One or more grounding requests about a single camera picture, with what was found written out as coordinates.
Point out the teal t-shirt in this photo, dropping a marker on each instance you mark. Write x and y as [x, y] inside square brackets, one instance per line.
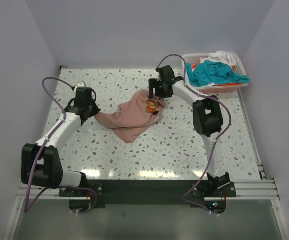
[216, 73]

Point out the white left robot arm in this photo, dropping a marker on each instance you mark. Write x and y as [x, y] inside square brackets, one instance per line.
[41, 164]

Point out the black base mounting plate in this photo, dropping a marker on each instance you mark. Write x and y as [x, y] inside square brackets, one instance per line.
[97, 194]

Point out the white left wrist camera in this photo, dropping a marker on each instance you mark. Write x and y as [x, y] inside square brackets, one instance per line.
[81, 84]

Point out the white t-shirt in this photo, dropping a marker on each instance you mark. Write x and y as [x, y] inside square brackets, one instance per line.
[220, 56]

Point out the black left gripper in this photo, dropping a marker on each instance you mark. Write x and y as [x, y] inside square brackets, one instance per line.
[96, 110]

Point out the aluminium rail frame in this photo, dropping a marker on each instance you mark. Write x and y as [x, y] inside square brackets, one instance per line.
[245, 190]

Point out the pink printed t-shirt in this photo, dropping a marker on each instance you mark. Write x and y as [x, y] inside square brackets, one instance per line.
[134, 117]

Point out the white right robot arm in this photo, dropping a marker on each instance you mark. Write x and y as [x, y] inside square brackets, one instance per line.
[207, 121]

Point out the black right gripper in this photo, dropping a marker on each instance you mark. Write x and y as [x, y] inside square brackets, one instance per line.
[153, 83]

